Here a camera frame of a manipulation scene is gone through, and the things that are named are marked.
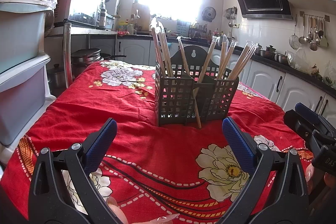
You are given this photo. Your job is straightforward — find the right hand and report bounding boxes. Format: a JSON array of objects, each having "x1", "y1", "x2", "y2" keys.
[{"x1": 305, "y1": 163, "x2": 335, "y2": 194}]

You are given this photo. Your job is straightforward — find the left hand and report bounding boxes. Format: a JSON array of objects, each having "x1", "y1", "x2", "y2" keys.
[{"x1": 106, "y1": 196, "x2": 179, "y2": 224}]

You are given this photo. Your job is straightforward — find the wrapped chopsticks leaning outside basket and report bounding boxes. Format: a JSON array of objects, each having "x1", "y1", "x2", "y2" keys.
[{"x1": 177, "y1": 36, "x2": 202, "y2": 129}]

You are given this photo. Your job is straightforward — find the red floral tablecloth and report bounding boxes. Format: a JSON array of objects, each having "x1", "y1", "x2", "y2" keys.
[{"x1": 0, "y1": 60, "x2": 316, "y2": 224}]

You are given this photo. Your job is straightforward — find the black plastic utensil basket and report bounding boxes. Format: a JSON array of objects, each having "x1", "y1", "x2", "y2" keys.
[{"x1": 155, "y1": 45, "x2": 239, "y2": 126}]

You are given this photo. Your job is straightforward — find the wrapped chopsticks in basket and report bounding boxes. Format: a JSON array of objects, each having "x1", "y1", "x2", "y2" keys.
[
  {"x1": 149, "y1": 17, "x2": 174, "y2": 77},
  {"x1": 197, "y1": 38, "x2": 217, "y2": 84},
  {"x1": 217, "y1": 41, "x2": 236, "y2": 80},
  {"x1": 228, "y1": 41, "x2": 258, "y2": 80}
]

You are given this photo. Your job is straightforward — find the steel pot stack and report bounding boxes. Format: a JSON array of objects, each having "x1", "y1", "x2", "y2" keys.
[{"x1": 71, "y1": 48, "x2": 102, "y2": 77}]

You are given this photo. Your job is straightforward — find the black frying pan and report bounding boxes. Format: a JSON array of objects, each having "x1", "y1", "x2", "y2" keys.
[{"x1": 100, "y1": 53, "x2": 126, "y2": 60}]

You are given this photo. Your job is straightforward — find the hanging ladles and strainers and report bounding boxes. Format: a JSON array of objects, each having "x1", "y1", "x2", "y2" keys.
[{"x1": 289, "y1": 11, "x2": 330, "y2": 51}]

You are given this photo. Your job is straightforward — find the chrome table leg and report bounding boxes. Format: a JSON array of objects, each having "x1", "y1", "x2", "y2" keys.
[{"x1": 63, "y1": 23, "x2": 72, "y2": 88}]

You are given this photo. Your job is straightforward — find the white plastic drawer cabinet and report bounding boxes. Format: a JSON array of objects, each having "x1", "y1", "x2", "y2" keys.
[{"x1": 1, "y1": 0, "x2": 58, "y2": 164}]

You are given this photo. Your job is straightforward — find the small wall fan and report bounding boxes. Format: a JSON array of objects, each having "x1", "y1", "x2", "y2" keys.
[{"x1": 202, "y1": 6, "x2": 217, "y2": 22}]

